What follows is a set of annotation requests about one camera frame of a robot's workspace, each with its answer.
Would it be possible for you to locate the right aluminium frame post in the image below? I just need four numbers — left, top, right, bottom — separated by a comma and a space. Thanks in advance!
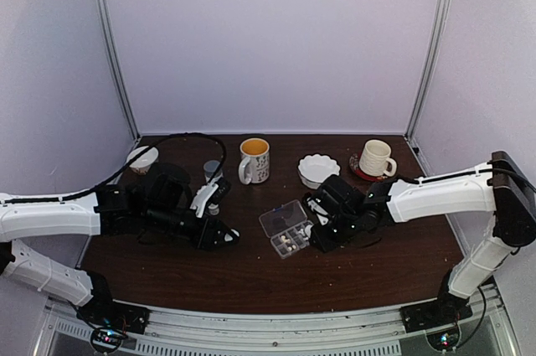
405, 0, 451, 142

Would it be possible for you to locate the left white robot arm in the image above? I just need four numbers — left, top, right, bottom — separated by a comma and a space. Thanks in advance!
1, 163, 240, 326

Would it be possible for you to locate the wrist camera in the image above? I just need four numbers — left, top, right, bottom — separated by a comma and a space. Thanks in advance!
301, 193, 329, 225
189, 177, 231, 218

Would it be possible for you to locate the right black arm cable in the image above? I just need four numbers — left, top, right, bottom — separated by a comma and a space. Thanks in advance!
487, 161, 536, 202

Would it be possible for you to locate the yellow-inside patterned mug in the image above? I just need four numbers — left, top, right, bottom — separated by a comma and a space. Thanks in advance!
238, 137, 270, 185

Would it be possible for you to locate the clear plastic pill organizer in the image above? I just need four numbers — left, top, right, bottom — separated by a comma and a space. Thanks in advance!
259, 200, 312, 259

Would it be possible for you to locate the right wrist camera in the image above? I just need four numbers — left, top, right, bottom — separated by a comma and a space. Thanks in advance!
301, 193, 329, 225

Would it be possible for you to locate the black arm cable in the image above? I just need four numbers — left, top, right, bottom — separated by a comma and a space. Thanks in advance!
487, 161, 536, 202
0, 132, 227, 206

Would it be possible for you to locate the white ceramic bowl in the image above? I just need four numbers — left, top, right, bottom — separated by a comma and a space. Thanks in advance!
126, 146, 159, 175

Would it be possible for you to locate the aluminium frame post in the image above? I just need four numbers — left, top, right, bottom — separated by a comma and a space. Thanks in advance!
95, 0, 140, 140
405, 0, 451, 142

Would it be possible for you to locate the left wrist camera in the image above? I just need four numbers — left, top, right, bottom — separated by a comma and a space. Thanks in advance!
189, 177, 231, 218

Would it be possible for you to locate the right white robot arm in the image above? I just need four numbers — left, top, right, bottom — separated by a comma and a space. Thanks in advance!
305, 151, 535, 324

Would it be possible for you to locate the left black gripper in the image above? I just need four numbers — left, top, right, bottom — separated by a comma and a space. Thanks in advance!
144, 203, 239, 251

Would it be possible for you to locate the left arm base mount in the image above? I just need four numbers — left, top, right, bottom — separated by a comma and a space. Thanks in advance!
75, 299, 150, 334

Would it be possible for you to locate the small white bottle right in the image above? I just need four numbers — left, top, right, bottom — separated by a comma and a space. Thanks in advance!
208, 204, 219, 216

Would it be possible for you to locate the left aluminium frame post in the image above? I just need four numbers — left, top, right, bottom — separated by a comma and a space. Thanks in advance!
95, 0, 140, 140

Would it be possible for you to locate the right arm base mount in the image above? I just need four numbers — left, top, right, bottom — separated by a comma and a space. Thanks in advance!
400, 300, 473, 333

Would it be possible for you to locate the grey-capped orange pill bottle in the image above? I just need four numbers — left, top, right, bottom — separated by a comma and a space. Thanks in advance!
203, 160, 223, 183

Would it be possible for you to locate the front aluminium rail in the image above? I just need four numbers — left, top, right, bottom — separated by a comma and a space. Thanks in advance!
30, 283, 522, 355

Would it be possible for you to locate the red saucer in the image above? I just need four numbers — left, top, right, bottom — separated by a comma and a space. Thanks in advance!
348, 152, 397, 182

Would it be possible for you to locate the white scalloped dish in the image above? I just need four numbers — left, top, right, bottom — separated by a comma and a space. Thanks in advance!
297, 154, 341, 189

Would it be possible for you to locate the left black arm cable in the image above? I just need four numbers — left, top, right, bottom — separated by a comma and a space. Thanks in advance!
0, 132, 227, 206

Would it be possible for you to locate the cream ribbed mug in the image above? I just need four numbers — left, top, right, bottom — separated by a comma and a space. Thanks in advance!
359, 139, 398, 177

